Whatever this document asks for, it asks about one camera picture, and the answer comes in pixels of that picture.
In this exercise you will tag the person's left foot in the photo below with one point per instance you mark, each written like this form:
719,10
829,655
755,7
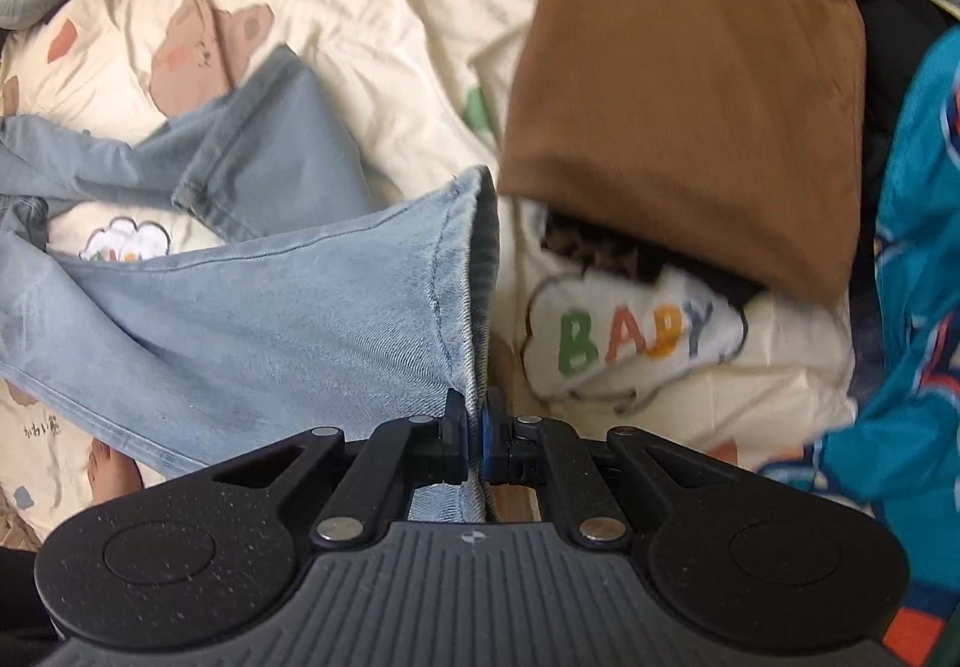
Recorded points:
112,479

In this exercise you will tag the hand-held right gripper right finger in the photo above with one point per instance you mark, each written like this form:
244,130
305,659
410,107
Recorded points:
491,443

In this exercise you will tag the leopard print black garment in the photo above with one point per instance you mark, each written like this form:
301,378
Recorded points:
600,254

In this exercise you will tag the light blue jeans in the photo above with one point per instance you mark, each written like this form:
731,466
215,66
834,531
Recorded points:
262,307

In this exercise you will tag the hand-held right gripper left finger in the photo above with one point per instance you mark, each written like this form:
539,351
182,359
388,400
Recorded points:
454,440

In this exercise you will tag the teal printed garment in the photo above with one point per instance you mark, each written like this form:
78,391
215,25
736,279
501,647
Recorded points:
915,262

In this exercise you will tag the brown folded garment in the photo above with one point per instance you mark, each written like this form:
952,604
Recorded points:
675,112

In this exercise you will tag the cream bear print blanket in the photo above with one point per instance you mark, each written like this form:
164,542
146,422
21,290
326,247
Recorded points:
420,36

